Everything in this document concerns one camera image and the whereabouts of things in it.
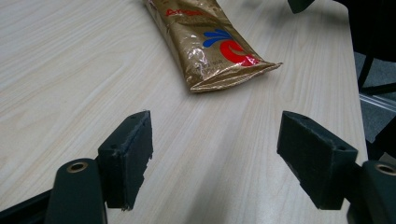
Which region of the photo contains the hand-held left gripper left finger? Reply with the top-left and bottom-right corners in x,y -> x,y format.
97,109 -> 154,212

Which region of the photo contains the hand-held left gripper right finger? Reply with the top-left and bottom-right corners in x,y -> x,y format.
276,110 -> 360,211

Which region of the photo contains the gold foil snack packet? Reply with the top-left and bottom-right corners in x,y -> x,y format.
143,0 -> 284,94

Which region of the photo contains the black chair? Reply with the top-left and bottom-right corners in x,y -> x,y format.
333,0 -> 396,96

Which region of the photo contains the metal floor rail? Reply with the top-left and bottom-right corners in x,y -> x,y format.
359,92 -> 396,114

